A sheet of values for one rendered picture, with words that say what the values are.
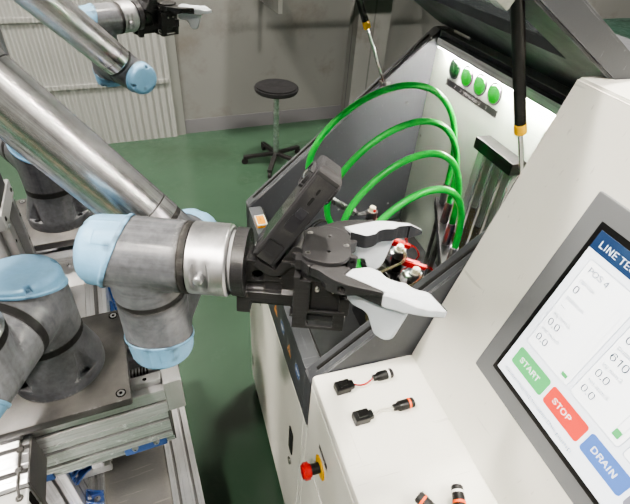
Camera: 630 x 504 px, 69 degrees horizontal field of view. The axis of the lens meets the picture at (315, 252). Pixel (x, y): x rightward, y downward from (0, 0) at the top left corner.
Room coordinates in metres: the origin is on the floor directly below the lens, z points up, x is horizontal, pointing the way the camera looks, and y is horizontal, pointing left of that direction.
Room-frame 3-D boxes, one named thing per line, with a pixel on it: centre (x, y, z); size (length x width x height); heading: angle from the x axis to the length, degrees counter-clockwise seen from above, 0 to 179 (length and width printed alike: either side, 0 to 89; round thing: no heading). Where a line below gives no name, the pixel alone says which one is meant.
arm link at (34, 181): (0.95, 0.66, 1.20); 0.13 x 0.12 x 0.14; 51
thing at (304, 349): (0.90, 0.09, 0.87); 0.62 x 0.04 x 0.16; 20
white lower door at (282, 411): (0.89, 0.10, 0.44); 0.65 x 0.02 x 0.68; 20
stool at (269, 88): (3.26, 0.37, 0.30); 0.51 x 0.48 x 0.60; 122
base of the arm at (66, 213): (0.94, 0.65, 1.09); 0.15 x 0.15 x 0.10
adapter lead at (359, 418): (0.49, -0.15, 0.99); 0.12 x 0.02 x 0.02; 112
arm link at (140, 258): (0.36, 0.18, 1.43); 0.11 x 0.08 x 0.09; 89
